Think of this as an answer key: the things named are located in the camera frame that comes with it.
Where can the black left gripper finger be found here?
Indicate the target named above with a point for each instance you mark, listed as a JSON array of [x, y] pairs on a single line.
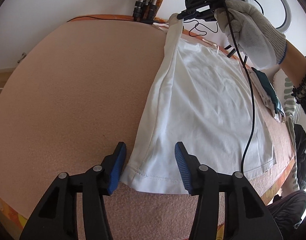
[[193, 14]]

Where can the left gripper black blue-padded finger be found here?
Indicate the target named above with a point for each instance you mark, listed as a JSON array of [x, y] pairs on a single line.
[[246, 215], [55, 216]]

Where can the white t-shirt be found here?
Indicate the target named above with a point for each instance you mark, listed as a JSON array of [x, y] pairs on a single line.
[[199, 97]]

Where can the person's forearm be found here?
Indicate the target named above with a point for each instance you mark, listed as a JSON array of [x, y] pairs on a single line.
[[294, 66]]

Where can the grey knit gloved hand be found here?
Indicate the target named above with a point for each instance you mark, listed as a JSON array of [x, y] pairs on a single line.
[[245, 26]]

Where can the teal white folded garment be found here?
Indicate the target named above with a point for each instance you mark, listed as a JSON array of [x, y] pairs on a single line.
[[267, 93]]

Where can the green white patterned pillow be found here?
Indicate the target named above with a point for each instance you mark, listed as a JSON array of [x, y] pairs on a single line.
[[283, 87]]

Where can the pink towel blanket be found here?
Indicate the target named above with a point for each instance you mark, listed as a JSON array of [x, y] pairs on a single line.
[[133, 119]]

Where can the black ring light tripod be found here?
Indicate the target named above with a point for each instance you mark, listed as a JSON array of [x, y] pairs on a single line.
[[231, 51]]

